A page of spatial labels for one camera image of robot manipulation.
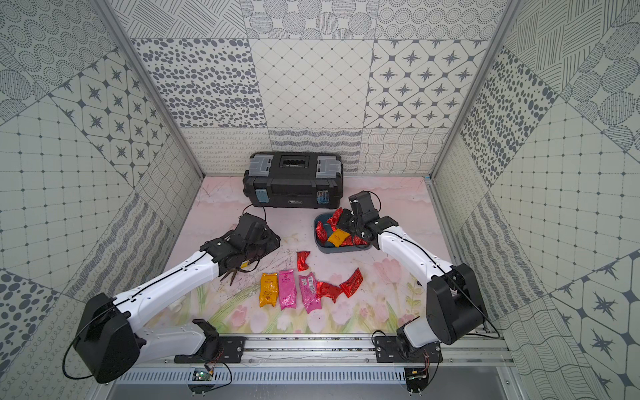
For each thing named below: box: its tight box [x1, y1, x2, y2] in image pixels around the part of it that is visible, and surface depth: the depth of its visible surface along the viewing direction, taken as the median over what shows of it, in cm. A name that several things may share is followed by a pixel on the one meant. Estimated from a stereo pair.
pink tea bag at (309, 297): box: [298, 271, 323, 315], surface depth 85 cm
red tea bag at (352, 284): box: [339, 266, 364, 299], surface depth 87 cm
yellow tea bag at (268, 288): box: [259, 272, 279, 308], surface depth 86 cm
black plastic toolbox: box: [242, 151, 345, 210], surface depth 101 cm
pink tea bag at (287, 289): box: [278, 269, 297, 310], surface depth 85 cm
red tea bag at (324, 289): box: [315, 280, 344, 304], surface depth 85 cm
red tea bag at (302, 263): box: [296, 250, 311, 272], surface depth 92 cm
